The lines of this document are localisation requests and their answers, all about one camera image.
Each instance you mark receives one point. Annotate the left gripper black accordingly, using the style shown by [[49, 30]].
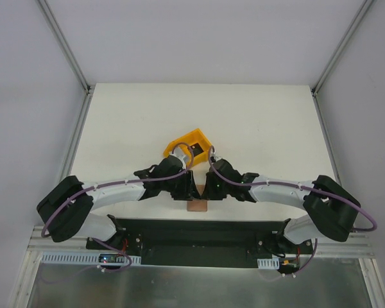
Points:
[[186, 187]]

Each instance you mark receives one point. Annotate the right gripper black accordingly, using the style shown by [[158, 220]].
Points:
[[213, 189]]

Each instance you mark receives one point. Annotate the brown leather card holder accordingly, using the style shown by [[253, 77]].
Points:
[[197, 205]]

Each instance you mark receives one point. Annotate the yellow plastic bin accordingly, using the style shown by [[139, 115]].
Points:
[[186, 141]]

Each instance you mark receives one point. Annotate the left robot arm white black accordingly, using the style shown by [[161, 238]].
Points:
[[67, 210]]

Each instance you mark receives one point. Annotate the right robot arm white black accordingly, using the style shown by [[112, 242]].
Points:
[[330, 210]]

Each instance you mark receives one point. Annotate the black card in bin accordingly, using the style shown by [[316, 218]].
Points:
[[197, 149]]

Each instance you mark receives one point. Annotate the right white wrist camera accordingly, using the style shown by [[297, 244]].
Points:
[[215, 157]]

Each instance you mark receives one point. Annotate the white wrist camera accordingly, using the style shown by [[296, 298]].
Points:
[[179, 157], [215, 157]]

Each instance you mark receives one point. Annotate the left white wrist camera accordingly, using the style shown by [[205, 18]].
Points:
[[179, 157]]

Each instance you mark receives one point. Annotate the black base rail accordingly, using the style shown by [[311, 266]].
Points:
[[212, 244]]

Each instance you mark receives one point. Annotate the right white cable duct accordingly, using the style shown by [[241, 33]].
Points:
[[269, 264]]

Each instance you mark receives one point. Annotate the white cable duct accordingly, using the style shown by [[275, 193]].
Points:
[[269, 264], [77, 258]]

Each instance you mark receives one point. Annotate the right aluminium frame post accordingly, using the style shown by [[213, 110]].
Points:
[[342, 45]]

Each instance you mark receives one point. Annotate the aluminium frame post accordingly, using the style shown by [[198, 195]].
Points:
[[342, 45], [63, 44]]

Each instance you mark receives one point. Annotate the left white cable duct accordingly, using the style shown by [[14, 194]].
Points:
[[77, 258]]

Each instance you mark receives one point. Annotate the left aluminium frame post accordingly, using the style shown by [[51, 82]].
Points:
[[63, 44]]

